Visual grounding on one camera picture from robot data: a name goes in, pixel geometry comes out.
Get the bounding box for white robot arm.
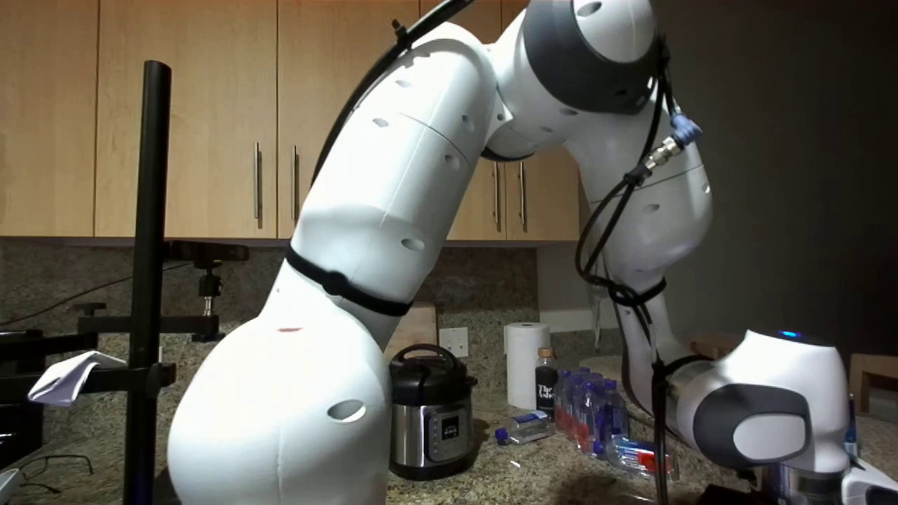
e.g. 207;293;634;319
170;0;896;505

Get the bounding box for white paper towel roll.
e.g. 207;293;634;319
504;322;550;410

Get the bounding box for wooden cutting board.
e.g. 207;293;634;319
387;305;439;354

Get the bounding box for dark sauce bottle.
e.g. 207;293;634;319
536;345;558;414

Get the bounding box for silver black pressure cooker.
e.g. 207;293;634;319
391;343;478;480

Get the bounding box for lying clear water bottle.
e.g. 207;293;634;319
495;411;553;445

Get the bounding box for blue water bottle pack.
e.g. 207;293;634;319
555;366;626;460

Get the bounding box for wooden upper cabinets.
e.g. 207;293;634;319
0;0;585;246

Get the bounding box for red labelled plastic package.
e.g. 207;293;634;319
613;434;678;476

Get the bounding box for white crumpled paper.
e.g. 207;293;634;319
29;351;125;406

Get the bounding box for white wall outlet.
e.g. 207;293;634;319
439;326;470;358

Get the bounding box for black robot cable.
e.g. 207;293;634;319
307;0;706;505

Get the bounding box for black camera stand pole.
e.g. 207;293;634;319
0;58;252;505

